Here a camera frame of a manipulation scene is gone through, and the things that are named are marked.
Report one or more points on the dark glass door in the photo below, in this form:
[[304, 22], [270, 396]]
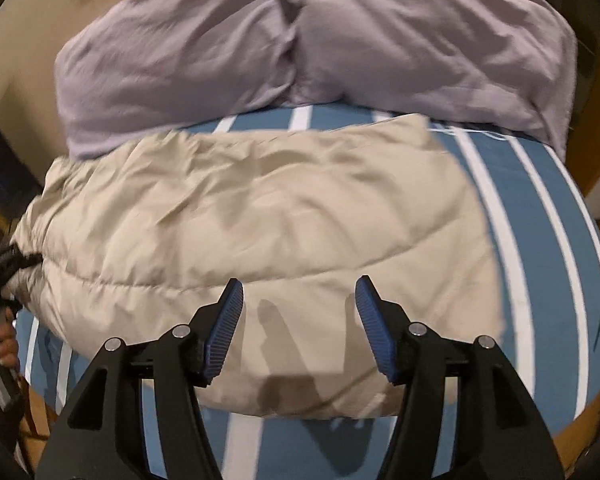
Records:
[[590, 20]]

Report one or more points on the person's left hand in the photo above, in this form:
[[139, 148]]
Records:
[[5, 347]]

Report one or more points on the lilac pillow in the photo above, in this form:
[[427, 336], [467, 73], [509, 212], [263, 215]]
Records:
[[420, 45], [180, 70]]

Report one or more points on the beige puffer jacket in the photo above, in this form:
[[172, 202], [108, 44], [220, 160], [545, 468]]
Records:
[[260, 240]]

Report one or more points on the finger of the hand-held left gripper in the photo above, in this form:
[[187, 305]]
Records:
[[17, 261]]

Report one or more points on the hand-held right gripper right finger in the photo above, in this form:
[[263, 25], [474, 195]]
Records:
[[375, 330]]

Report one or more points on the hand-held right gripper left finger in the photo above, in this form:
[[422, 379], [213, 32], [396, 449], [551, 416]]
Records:
[[225, 330]]

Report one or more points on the blue white striped bed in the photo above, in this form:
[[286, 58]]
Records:
[[540, 240]]

